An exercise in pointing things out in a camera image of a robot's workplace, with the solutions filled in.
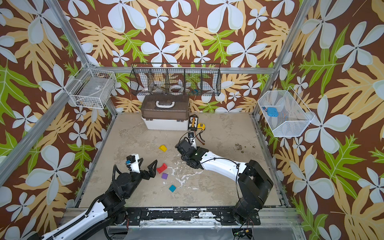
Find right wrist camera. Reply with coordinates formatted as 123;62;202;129
188;132;197;149

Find yellow tape measure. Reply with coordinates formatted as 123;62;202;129
197;123;206;131

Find white wire basket left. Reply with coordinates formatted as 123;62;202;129
68;68;117;109

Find white storage box brown lid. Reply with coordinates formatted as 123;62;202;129
141;94;190;131

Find blue small device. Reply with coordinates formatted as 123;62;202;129
267;107;279;118

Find yellow triangular wood block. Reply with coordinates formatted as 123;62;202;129
159;145;167;152

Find aluminium frame post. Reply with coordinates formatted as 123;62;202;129
253;0;317;97

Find white wire basket right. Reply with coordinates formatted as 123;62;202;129
258;89;315;138

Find teal cube wood block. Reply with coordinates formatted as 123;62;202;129
169;185;177;193

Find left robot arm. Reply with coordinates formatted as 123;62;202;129
28;155;158;240

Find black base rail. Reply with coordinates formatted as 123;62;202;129
126;206;261;226

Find white wire basket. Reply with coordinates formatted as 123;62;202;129
258;89;315;138
68;68;117;109

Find red arch wood block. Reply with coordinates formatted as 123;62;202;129
157;164;168;174

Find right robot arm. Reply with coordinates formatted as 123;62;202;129
175;140;274;224

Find black wire wall basket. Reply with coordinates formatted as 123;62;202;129
128;63;222;96

